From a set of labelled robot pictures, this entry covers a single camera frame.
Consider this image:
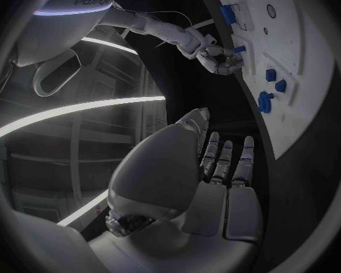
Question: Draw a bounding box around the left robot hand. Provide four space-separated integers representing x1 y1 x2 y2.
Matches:
87 106 266 273

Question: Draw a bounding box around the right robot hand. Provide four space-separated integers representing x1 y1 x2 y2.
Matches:
195 44 246 76

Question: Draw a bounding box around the white task board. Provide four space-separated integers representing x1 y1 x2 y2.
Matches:
215 0 337 160

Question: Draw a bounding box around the large blue block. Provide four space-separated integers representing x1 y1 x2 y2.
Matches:
219 4 237 25

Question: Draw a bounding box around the blue gear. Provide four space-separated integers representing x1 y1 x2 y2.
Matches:
256 90 274 113

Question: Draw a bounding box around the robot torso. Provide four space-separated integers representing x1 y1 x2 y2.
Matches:
15 0 137 68

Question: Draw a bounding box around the white cable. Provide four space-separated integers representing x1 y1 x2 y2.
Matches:
111 1 194 27

